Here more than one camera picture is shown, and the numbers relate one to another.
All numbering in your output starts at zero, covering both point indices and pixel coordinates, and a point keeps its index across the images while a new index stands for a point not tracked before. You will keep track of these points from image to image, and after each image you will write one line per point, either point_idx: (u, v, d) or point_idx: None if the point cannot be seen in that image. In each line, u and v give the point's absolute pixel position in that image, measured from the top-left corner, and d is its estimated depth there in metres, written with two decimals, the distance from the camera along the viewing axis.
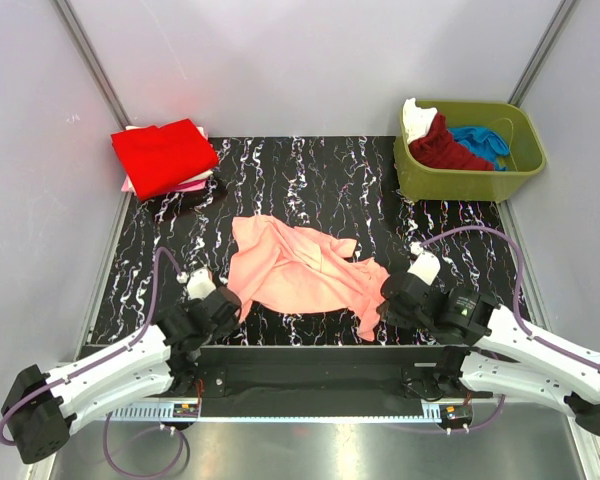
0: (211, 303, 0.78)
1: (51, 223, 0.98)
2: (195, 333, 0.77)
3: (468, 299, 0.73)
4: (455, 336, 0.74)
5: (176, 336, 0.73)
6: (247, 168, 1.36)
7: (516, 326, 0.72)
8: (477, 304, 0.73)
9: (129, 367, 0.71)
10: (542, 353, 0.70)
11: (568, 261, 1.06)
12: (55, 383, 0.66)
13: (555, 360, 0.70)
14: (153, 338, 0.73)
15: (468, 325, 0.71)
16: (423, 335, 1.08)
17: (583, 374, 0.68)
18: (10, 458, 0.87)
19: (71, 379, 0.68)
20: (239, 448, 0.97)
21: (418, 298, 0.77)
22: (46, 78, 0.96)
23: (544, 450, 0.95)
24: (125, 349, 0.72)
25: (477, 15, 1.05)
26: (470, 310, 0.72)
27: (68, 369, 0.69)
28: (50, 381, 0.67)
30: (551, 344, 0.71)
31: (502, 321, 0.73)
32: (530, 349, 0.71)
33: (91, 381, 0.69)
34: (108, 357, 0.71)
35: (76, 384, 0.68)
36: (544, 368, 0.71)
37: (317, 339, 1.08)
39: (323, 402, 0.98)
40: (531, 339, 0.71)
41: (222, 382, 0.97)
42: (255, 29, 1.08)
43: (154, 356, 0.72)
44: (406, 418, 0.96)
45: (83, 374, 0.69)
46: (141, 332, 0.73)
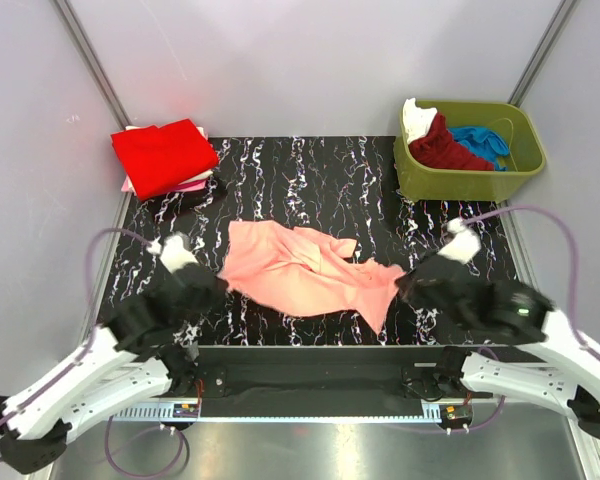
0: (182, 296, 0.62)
1: (50, 223, 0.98)
2: (157, 325, 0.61)
3: (524, 295, 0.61)
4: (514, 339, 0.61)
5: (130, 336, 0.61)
6: (247, 168, 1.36)
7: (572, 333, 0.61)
8: (536, 301, 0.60)
9: (83, 382, 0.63)
10: (589, 364, 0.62)
11: (569, 260, 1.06)
12: (11, 415, 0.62)
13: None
14: (99, 348, 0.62)
15: (523, 325, 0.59)
16: (423, 335, 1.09)
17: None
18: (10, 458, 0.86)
19: (24, 407, 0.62)
20: (239, 448, 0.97)
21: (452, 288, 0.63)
22: (45, 77, 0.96)
23: (544, 450, 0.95)
24: (73, 365, 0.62)
25: (477, 15, 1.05)
26: (527, 309, 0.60)
27: (22, 395, 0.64)
28: (8, 411, 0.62)
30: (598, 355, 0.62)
31: (560, 326, 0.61)
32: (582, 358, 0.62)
33: (46, 407, 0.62)
34: (59, 378, 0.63)
35: (30, 414, 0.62)
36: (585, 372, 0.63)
37: (317, 339, 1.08)
39: (323, 402, 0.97)
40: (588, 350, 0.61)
41: (222, 382, 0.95)
42: (255, 29, 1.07)
43: (105, 365, 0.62)
44: (407, 418, 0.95)
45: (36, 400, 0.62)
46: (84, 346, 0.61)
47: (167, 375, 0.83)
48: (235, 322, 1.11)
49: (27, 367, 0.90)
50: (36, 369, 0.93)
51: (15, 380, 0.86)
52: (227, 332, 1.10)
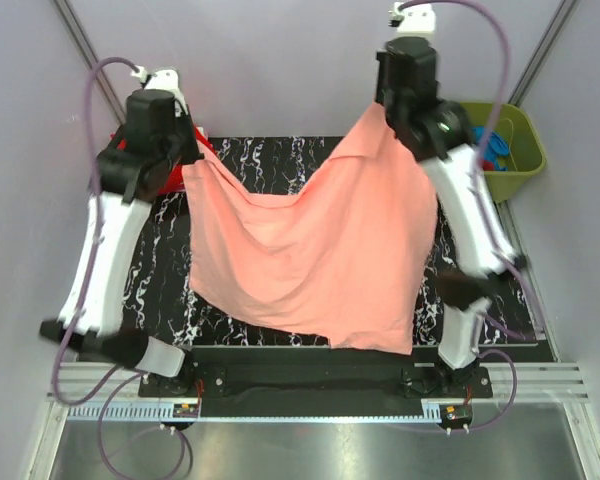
0: (142, 120, 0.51)
1: (51, 221, 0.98)
2: (140, 157, 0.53)
3: (451, 117, 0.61)
4: (452, 122, 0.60)
5: (133, 178, 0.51)
6: (247, 168, 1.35)
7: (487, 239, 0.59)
8: (456, 129, 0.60)
9: (124, 247, 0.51)
10: (462, 196, 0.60)
11: (568, 259, 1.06)
12: (74, 323, 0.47)
13: (474, 216, 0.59)
14: (115, 209, 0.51)
15: (434, 137, 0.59)
16: (423, 335, 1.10)
17: (480, 242, 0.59)
18: (14, 457, 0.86)
19: (83, 308, 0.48)
20: (241, 447, 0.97)
21: (419, 88, 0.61)
22: (46, 76, 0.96)
23: (544, 450, 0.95)
24: (99, 240, 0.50)
25: (477, 14, 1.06)
26: (449, 126, 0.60)
27: (70, 302, 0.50)
28: (68, 322, 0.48)
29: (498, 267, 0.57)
30: (484, 216, 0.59)
31: (461, 164, 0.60)
32: (456, 189, 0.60)
33: (102, 292, 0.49)
34: (94, 261, 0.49)
35: (94, 306, 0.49)
36: (442, 197, 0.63)
37: (316, 339, 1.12)
39: (322, 402, 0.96)
40: (470, 188, 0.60)
41: (222, 382, 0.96)
42: (255, 28, 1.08)
43: (131, 222, 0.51)
44: (407, 418, 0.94)
45: (88, 293, 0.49)
46: (96, 215, 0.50)
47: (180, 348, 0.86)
48: (235, 322, 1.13)
49: (27, 367, 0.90)
50: (36, 369, 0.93)
51: (16, 380, 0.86)
52: (228, 332, 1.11)
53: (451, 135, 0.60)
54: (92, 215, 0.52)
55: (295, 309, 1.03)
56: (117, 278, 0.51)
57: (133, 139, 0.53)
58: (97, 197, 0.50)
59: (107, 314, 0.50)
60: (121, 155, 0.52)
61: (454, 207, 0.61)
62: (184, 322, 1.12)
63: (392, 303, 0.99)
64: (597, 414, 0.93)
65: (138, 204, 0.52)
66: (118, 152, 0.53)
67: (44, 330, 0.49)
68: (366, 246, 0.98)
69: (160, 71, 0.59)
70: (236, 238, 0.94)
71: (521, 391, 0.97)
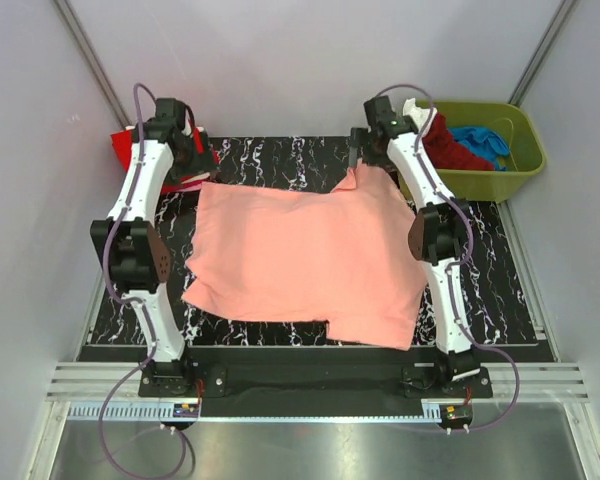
0: (165, 106, 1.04)
1: (51, 221, 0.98)
2: (161, 126, 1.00)
3: (403, 122, 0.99)
4: (401, 124, 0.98)
5: (162, 134, 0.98)
6: (247, 168, 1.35)
7: (424, 186, 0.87)
8: (406, 127, 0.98)
9: (155, 172, 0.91)
10: (412, 165, 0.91)
11: (568, 259, 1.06)
12: (124, 214, 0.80)
13: (417, 168, 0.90)
14: (153, 147, 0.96)
15: (387, 126, 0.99)
16: (423, 335, 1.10)
17: (424, 187, 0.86)
18: (15, 457, 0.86)
19: (130, 205, 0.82)
20: (240, 448, 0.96)
21: (378, 111, 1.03)
22: (46, 77, 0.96)
23: (544, 450, 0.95)
24: (141, 165, 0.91)
25: (477, 14, 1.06)
26: (399, 125, 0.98)
27: (119, 205, 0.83)
28: (117, 216, 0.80)
29: (438, 200, 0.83)
30: (425, 167, 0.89)
31: (404, 143, 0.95)
32: (407, 159, 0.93)
33: (145, 197, 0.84)
34: (137, 180, 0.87)
35: (136, 204, 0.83)
36: (406, 176, 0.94)
37: (317, 339, 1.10)
39: (322, 402, 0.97)
40: (412, 153, 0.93)
41: (222, 382, 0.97)
42: (255, 28, 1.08)
43: (161, 154, 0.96)
44: (407, 418, 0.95)
45: (135, 196, 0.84)
46: (142, 151, 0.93)
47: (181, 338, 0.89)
48: (235, 322, 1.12)
49: (28, 367, 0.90)
50: (36, 368, 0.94)
51: (17, 380, 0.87)
52: (228, 332, 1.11)
53: (400, 128, 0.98)
54: (138, 153, 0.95)
55: (284, 299, 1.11)
56: (151, 193, 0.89)
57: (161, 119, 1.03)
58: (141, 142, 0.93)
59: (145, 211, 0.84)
60: (154, 122, 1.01)
61: (406, 169, 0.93)
62: (184, 321, 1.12)
63: (378, 300, 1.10)
64: (598, 415, 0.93)
65: (164, 146, 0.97)
66: (152, 124, 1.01)
67: (97, 228, 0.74)
68: (355, 248, 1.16)
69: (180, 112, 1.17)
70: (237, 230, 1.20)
71: (522, 391, 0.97)
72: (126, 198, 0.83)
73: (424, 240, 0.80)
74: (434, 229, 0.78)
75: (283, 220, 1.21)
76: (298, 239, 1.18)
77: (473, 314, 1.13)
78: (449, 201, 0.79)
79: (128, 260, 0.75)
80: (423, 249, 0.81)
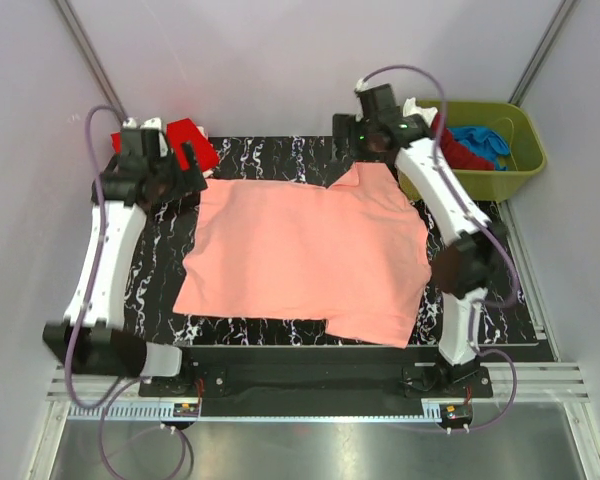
0: (135, 142, 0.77)
1: (51, 220, 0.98)
2: (127, 178, 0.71)
3: (411, 121, 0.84)
4: (412, 126, 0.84)
5: (128, 189, 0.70)
6: (247, 168, 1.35)
7: (453, 209, 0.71)
8: (417, 128, 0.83)
9: (123, 248, 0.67)
10: (435, 181, 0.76)
11: (568, 258, 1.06)
12: (82, 314, 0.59)
13: (441, 185, 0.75)
14: (117, 212, 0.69)
15: (400, 132, 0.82)
16: (423, 335, 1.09)
17: (452, 211, 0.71)
18: (14, 456, 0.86)
19: (90, 301, 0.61)
20: (240, 448, 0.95)
21: (381, 108, 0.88)
22: (46, 77, 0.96)
23: (545, 450, 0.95)
24: (102, 240, 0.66)
25: (477, 14, 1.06)
26: (409, 126, 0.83)
27: (76, 301, 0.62)
28: (75, 318, 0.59)
29: (473, 228, 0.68)
30: (448, 182, 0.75)
31: (422, 152, 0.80)
32: (426, 174, 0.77)
33: (108, 289, 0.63)
34: (100, 261, 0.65)
35: (98, 298, 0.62)
36: (426, 196, 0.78)
37: (317, 339, 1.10)
39: (322, 402, 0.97)
40: (432, 168, 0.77)
41: (222, 381, 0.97)
42: (255, 27, 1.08)
43: (129, 223, 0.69)
44: (407, 418, 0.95)
45: (97, 287, 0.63)
46: (101, 219, 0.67)
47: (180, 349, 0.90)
48: (235, 321, 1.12)
49: (27, 367, 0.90)
50: (36, 368, 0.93)
51: (16, 379, 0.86)
52: (228, 332, 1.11)
53: (409, 131, 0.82)
54: (97, 220, 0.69)
55: (281, 296, 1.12)
56: (119, 276, 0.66)
57: (129, 165, 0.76)
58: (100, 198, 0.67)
59: (111, 307, 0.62)
60: (119, 172, 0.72)
61: (425, 188, 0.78)
62: (184, 321, 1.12)
63: (373, 301, 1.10)
64: (598, 414, 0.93)
65: (133, 211, 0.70)
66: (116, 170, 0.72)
67: (51, 333, 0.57)
68: (352, 251, 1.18)
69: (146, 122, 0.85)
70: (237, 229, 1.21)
71: (521, 391, 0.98)
72: (85, 291, 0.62)
73: (456, 278, 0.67)
74: (468, 265, 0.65)
75: (282, 223, 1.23)
76: (298, 242, 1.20)
77: None
78: (484, 230, 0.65)
79: (93, 355, 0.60)
80: (453, 285, 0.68)
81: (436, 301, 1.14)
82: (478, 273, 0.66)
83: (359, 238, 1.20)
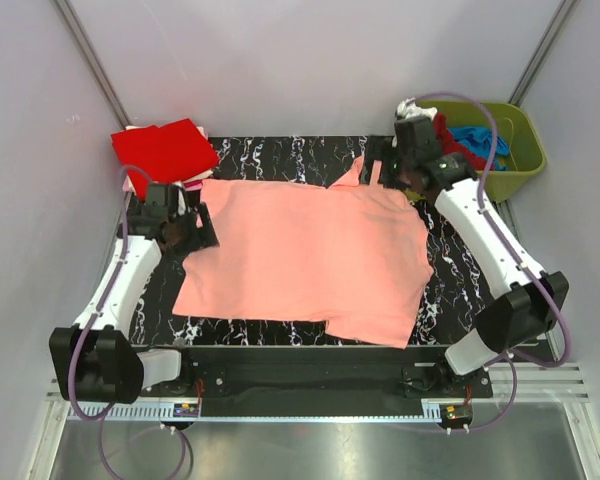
0: (157, 196, 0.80)
1: (50, 220, 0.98)
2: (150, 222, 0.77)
3: (452, 161, 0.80)
4: (452, 166, 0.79)
5: (151, 232, 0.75)
6: (247, 168, 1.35)
7: (503, 257, 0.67)
8: (459, 168, 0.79)
9: (139, 271, 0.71)
10: (481, 228, 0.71)
11: (568, 259, 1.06)
12: (92, 320, 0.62)
13: (487, 230, 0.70)
14: (137, 244, 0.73)
15: (439, 172, 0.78)
16: (423, 335, 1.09)
17: (502, 259, 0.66)
18: (14, 456, 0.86)
19: (101, 309, 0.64)
20: (240, 447, 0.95)
21: (421, 144, 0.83)
22: (46, 77, 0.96)
23: (545, 450, 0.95)
24: (121, 262, 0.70)
25: (477, 14, 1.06)
26: (449, 167, 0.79)
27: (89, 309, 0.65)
28: (84, 325, 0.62)
29: (525, 279, 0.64)
30: (494, 226, 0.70)
31: (464, 193, 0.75)
32: (470, 218, 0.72)
33: (121, 301, 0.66)
34: (115, 277, 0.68)
35: (108, 311, 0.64)
36: (470, 240, 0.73)
37: (316, 339, 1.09)
39: (322, 402, 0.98)
40: (478, 212, 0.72)
41: (222, 381, 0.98)
42: (255, 28, 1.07)
43: (149, 251, 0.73)
44: (407, 418, 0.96)
45: (109, 299, 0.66)
46: (123, 246, 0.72)
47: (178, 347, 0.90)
48: (235, 321, 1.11)
49: (27, 367, 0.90)
50: (36, 368, 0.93)
51: (16, 379, 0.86)
52: (228, 332, 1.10)
53: (449, 171, 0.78)
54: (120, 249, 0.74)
55: (283, 302, 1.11)
56: (132, 296, 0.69)
57: (151, 213, 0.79)
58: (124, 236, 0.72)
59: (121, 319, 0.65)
60: (144, 218, 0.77)
61: (470, 234, 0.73)
62: (184, 321, 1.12)
63: (375, 305, 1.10)
64: (598, 415, 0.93)
65: (153, 243, 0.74)
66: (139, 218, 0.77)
67: (56, 338, 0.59)
68: (353, 255, 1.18)
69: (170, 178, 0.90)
70: (237, 233, 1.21)
71: (521, 391, 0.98)
72: (97, 301, 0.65)
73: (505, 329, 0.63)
74: (519, 317, 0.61)
75: (281, 226, 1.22)
76: (298, 245, 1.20)
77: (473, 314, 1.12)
78: (537, 281, 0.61)
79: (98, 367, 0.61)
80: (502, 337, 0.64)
81: (436, 301, 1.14)
82: (528, 326, 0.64)
83: (362, 242, 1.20)
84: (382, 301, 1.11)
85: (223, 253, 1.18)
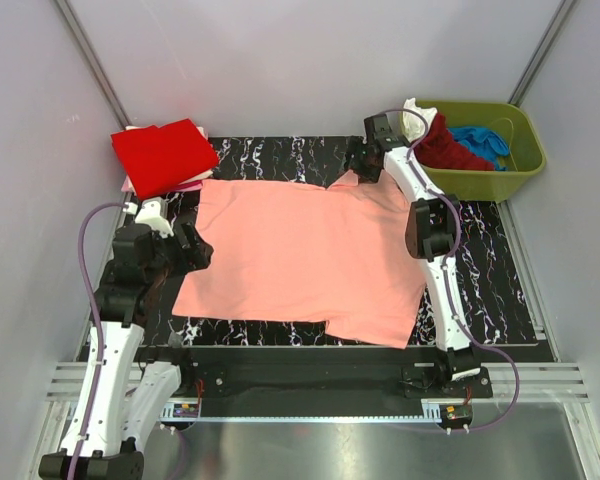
0: (127, 256, 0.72)
1: (51, 220, 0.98)
2: (128, 291, 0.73)
3: (394, 137, 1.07)
4: (395, 140, 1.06)
5: (129, 308, 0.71)
6: (247, 168, 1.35)
7: (417, 185, 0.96)
8: (398, 140, 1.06)
9: (122, 369, 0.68)
10: (406, 171, 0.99)
11: (568, 258, 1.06)
12: (79, 447, 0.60)
13: (409, 171, 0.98)
14: (114, 334, 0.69)
15: (383, 143, 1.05)
16: (423, 335, 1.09)
17: (416, 188, 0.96)
18: (16, 455, 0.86)
19: (86, 432, 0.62)
20: (239, 447, 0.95)
21: (377, 129, 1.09)
22: (46, 77, 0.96)
23: (545, 450, 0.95)
24: (100, 365, 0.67)
25: (476, 14, 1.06)
26: (391, 139, 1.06)
27: (74, 430, 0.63)
28: (72, 451, 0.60)
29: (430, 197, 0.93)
30: (414, 169, 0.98)
31: (398, 151, 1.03)
32: (400, 166, 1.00)
33: (106, 416, 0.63)
34: (97, 385, 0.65)
35: (95, 431, 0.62)
36: (400, 182, 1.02)
37: (316, 339, 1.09)
39: (323, 402, 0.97)
40: (405, 162, 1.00)
41: (222, 382, 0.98)
42: (255, 28, 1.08)
43: (128, 342, 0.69)
44: (407, 418, 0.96)
45: (93, 416, 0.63)
46: (99, 342, 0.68)
47: (170, 362, 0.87)
48: (235, 322, 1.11)
49: (27, 366, 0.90)
50: (36, 368, 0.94)
51: (17, 378, 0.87)
52: (228, 332, 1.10)
53: (393, 143, 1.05)
54: (96, 341, 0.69)
55: (284, 302, 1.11)
56: (118, 398, 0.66)
57: (127, 277, 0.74)
58: (100, 329, 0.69)
59: (109, 436, 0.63)
60: (118, 289, 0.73)
61: (400, 177, 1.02)
62: (184, 321, 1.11)
63: (377, 305, 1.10)
64: (598, 414, 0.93)
65: (130, 329, 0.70)
66: (115, 292, 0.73)
67: (45, 468, 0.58)
68: (356, 255, 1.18)
69: (147, 204, 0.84)
70: (239, 235, 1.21)
71: (522, 391, 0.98)
72: (82, 422, 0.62)
73: (420, 236, 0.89)
74: (426, 223, 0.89)
75: (284, 227, 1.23)
76: (301, 246, 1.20)
77: (473, 314, 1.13)
78: (441, 197, 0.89)
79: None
80: (419, 245, 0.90)
81: None
82: (437, 237, 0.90)
83: (364, 242, 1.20)
84: (384, 301, 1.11)
85: (225, 253, 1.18)
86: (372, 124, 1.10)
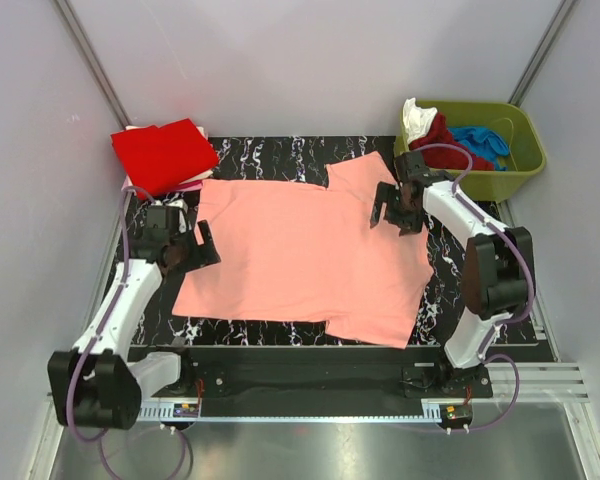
0: (159, 219, 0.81)
1: (50, 220, 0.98)
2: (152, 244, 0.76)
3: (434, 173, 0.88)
4: (434, 174, 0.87)
5: (154, 251, 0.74)
6: (247, 168, 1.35)
7: (471, 220, 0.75)
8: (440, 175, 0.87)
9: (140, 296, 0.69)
10: (454, 206, 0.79)
11: (569, 258, 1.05)
12: (92, 343, 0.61)
13: (459, 207, 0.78)
14: (139, 265, 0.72)
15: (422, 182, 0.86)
16: (423, 335, 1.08)
17: (470, 222, 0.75)
18: (15, 455, 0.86)
19: (101, 334, 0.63)
20: (239, 448, 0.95)
21: (409, 164, 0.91)
22: (46, 78, 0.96)
23: (545, 451, 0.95)
24: (122, 285, 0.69)
25: (476, 14, 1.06)
26: (430, 175, 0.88)
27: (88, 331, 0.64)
28: (83, 348, 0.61)
29: (489, 233, 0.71)
30: (463, 202, 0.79)
31: (441, 185, 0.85)
32: (445, 202, 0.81)
33: (120, 325, 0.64)
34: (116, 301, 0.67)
35: (108, 335, 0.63)
36: (449, 222, 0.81)
37: (317, 339, 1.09)
39: (323, 403, 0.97)
40: (450, 196, 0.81)
41: (222, 382, 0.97)
42: (255, 29, 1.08)
43: (151, 275, 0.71)
44: (407, 418, 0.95)
45: (109, 322, 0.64)
46: (125, 268, 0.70)
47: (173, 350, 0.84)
48: (235, 322, 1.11)
49: (27, 366, 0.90)
50: (36, 368, 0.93)
51: (17, 378, 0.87)
52: (228, 332, 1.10)
53: (433, 177, 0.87)
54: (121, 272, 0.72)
55: (284, 303, 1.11)
56: (132, 320, 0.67)
57: (152, 236, 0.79)
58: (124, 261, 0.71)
59: (120, 344, 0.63)
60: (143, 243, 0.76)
61: (447, 216, 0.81)
62: (184, 321, 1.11)
63: (378, 306, 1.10)
64: (598, 414, 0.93)
65: (154, 265, 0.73)
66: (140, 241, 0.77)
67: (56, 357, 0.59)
68: (356, 256, 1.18)
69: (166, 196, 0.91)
70: (237, 235, 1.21)
71: (522, 391, 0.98)
72: (97, 324, 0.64)
73: (481, 281, 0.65)
74: (490, 266, 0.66)
75: (283, 227, 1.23)
76: (300, 247, 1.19)
77: None
78: (500, 233, 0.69)
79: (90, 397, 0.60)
80: (481, 298, 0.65)
81: (436, 301, 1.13)
82: (508, 289, 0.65)
83: (364, 243, 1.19)
84: (384, 301, 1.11)
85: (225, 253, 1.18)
86: (406, 159, 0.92)
